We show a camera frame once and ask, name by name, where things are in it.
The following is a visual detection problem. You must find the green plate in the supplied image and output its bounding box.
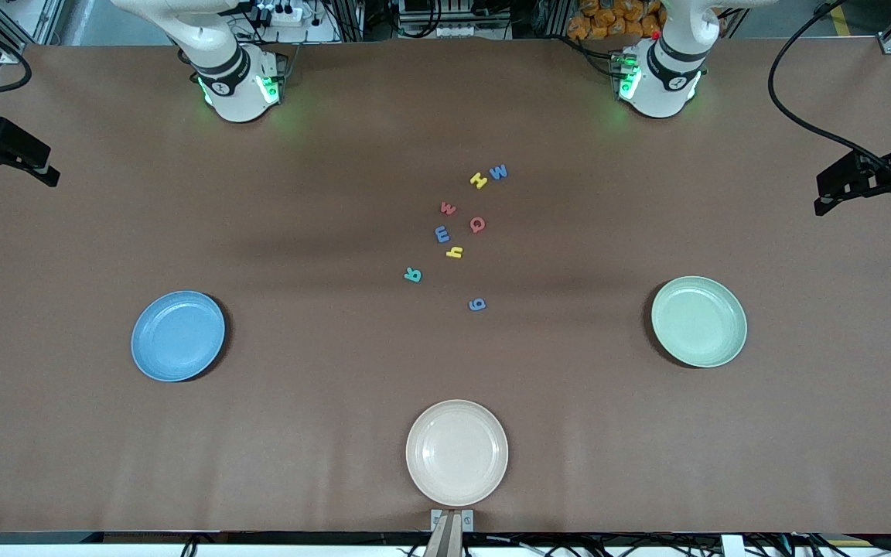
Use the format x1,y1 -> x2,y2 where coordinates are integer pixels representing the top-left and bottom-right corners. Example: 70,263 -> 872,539
650,275 -> 748,369

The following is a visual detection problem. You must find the blue plate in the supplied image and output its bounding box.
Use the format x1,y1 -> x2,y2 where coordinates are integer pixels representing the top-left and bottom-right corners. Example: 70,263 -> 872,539
131,290 -> 226,383

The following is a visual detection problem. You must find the beige plate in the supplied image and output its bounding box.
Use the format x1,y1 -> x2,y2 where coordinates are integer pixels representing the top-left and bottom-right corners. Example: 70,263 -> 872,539
405,399 -> 510,508

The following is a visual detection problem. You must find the orange snack bag pile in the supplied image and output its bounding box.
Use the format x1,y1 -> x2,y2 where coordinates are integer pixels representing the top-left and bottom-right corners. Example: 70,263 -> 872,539
567,0 -> 667,41

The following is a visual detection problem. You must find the white power strip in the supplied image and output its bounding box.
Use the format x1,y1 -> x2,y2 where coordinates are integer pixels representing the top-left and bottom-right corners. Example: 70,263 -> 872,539
256,2 -> 306,26

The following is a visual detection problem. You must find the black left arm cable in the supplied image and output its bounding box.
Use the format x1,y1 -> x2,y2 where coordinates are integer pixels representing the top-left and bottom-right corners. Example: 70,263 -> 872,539
767,0 -> 891,183

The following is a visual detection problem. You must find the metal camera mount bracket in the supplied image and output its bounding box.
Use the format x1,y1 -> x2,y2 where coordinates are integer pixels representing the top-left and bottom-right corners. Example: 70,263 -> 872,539
430,508 -> 475,557

